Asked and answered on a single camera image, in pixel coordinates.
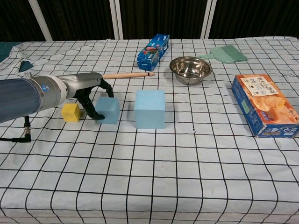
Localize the white frame post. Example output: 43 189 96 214
109 0 124 40
204 0 217 39
28 0 53 42

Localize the stainless steel bowl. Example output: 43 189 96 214
169 56 213 85

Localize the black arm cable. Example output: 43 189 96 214
0 115 32 143

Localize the green hand brush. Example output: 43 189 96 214
197 45 249 64

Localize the teal table cover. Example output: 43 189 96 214
0 41 33 72

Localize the blue cookie box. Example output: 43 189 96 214
136 34 171 71

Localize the small yellow foam cube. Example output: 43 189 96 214
60 103 82 123

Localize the light blue foam cube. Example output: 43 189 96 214
95 97 121 125

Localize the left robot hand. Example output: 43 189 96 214
57 72 115 121

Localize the large blue foam cube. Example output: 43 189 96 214
134 89 166 130

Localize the orange cracker box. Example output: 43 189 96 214
231 74 299 139

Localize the wooden stick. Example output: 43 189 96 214
102 71 155 79

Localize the white checked tablecloth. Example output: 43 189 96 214
0 37 299 224

